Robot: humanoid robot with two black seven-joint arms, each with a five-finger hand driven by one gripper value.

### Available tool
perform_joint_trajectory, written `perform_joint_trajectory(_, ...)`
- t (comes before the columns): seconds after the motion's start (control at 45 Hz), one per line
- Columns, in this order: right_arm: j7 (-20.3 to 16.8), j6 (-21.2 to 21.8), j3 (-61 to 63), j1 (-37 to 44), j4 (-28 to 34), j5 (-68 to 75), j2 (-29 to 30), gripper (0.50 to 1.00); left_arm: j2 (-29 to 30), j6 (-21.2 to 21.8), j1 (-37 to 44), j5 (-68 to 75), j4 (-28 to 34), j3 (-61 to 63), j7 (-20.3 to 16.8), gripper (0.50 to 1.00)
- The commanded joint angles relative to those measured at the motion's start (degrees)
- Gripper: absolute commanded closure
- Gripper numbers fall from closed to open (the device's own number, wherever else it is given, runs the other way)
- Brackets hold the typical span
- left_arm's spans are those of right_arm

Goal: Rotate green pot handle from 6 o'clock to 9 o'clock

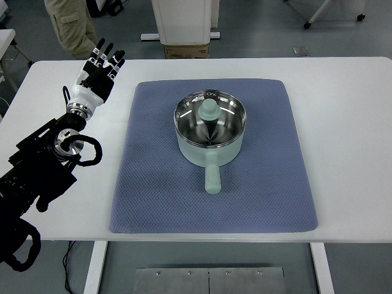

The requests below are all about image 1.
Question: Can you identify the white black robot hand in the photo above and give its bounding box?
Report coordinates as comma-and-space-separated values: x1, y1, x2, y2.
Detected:
66, 38, 125, 120

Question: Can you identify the green pot with handle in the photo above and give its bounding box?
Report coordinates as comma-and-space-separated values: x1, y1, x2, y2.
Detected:
173, 89, 247, 194

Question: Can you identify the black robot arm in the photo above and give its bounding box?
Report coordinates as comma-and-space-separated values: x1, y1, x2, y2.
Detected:
1, 109, 102, 272

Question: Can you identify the person in beige trousers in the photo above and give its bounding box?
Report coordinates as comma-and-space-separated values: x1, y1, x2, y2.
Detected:
44, 0, 98, 59

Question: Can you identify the white side table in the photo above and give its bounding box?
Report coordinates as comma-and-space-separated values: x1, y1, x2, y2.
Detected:
1, 29, 34, 93

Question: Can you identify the white cabinet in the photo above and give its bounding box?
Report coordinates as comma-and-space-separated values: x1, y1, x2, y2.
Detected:
140, 0, 221, 45

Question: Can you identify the cardboard box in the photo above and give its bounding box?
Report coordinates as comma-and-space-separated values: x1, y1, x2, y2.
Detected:
164, 44, 209, 59

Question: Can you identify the blue quilted mat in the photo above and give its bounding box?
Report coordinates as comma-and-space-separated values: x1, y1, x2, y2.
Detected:
110, 78, 318, 233

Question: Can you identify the white table leg left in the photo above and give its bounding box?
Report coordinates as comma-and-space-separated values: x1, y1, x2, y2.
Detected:
83, 241, 108, 294

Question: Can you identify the white table leg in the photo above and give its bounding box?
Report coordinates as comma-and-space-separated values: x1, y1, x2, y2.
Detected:
310, 243, 334, 294
83, 241, 108, 294

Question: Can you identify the grey floor socket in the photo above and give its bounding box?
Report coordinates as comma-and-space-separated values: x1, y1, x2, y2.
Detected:
292, 46, 311, 56

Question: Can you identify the rolling chair base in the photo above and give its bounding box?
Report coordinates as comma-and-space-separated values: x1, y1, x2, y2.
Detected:
283, 1, 368, 30

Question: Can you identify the white table leg right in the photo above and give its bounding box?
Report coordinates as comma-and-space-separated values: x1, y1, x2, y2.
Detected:
310, 243, 334, 294

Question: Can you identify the black floor cable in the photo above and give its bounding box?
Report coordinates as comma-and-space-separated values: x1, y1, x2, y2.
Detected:
62, 240, 77, 294

